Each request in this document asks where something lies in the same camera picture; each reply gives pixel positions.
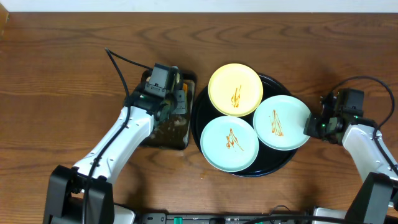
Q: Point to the light blue plate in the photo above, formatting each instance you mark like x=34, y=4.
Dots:
x=229, y=143

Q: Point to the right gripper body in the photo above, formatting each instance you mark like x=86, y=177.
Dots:
x=319, y=127

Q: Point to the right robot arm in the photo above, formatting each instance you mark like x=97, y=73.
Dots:
x=342, y=122

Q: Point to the yellow plate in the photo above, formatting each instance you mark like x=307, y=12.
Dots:
x=235, y=89

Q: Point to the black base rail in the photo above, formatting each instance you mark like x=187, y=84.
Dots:
x=163, y=218

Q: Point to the black rectangular soapy tray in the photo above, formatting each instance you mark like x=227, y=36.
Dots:
x=174, y=133

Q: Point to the green orange sponge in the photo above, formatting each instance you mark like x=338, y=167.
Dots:
x=185, y=88

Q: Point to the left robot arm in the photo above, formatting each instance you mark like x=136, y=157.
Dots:
x=84, y=192

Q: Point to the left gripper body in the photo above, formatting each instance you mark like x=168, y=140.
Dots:
x=179, y=101

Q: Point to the light green plate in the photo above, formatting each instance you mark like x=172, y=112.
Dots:
x=279, y=122

